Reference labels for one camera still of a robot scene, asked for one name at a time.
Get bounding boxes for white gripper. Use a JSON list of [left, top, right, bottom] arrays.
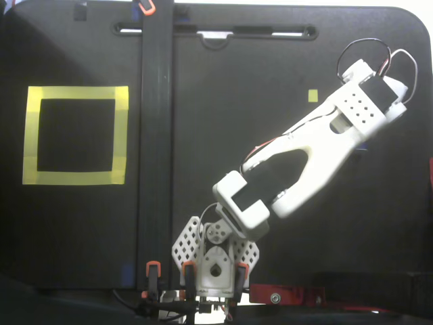
[[384, 76, 409, 121]]

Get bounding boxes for orange black spring clamp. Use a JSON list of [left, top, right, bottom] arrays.
[[181, 261, 198, 299], [235, 262, 250, 302], [145, 260, 162, 302], [133, 0, 157, 16]]

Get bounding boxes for black table strip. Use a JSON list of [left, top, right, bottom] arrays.
[[137, 0, 174, 289]]

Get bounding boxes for yellow tape square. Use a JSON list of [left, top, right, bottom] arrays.
[[22, 85, 130, 186]]

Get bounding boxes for red corner bracket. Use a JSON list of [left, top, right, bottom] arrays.
[[249, 283, 298, 305]]

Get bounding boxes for black power cable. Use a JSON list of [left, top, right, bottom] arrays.
[[111, 287, 204, 322]]

